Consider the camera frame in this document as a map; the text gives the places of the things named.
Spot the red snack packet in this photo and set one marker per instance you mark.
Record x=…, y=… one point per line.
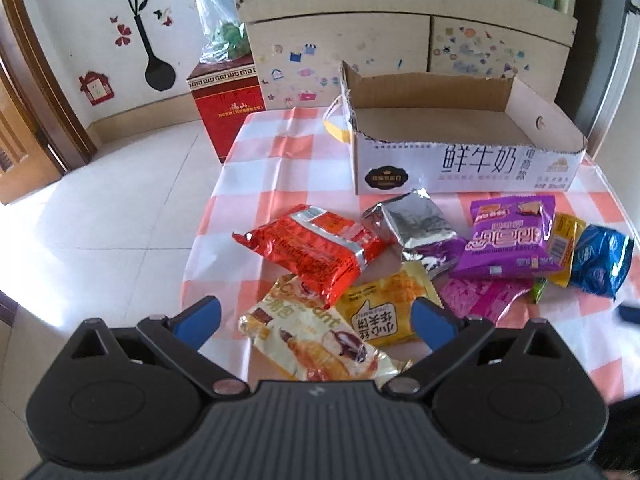
x=310, y=250

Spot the brown wooden door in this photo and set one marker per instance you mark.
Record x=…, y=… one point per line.
x=20, y=150

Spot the pink snack packet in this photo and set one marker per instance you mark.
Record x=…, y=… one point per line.
x=480, y=295

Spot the yellow barcode snack packet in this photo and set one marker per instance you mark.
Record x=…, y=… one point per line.
x=562, y=245

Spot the purple snack packet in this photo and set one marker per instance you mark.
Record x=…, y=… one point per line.
x=505, y=245

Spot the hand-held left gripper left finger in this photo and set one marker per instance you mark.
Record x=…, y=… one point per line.
x=200, y=320

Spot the red gift box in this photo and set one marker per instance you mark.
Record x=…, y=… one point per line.
x=230, y=125

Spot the clear plastic bag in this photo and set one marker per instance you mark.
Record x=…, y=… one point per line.
x=220, y=20

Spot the green snack packet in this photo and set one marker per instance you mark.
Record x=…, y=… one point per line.
x=539, y=290

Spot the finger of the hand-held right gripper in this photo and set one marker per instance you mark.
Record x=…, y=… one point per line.
x=630, y=313

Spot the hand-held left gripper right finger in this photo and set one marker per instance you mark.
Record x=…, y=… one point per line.
x=425, y=322

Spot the yellow waffle snack packet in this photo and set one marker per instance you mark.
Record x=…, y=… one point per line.
x=380, y=310

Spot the cardboard box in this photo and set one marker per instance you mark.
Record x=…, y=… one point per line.
x=400, y=170

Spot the black vase flower wall sticker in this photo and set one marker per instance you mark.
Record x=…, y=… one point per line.
x=157, y=72

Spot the cream croissant snack packet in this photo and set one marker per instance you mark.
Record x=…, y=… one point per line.
x=300, y=340

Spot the silver snack packet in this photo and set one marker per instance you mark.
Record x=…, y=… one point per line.
x=415, y=220

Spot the grey refrigerator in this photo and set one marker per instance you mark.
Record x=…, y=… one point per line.
x=610, y=60

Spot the red house switch sticker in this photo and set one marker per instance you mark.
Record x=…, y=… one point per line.
x=97, y=89

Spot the blue foil snack packet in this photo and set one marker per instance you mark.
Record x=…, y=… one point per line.
x=600, y=260

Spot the beige stickered wooden cabinet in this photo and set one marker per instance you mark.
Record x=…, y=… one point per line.
x=340, y=40

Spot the orange white checked tablecloth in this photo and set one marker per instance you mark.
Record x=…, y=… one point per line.
x=280, y=170

